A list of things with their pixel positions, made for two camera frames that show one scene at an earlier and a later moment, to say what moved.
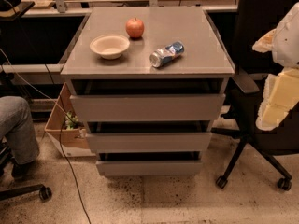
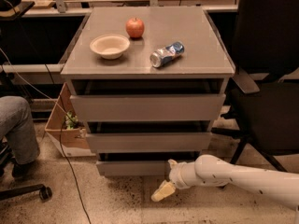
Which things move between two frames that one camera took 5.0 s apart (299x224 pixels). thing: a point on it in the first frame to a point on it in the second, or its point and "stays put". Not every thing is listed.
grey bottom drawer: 148,168 stays put
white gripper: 288,44 to 177,175
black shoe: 24,171 stays put
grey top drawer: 182,107 stays put
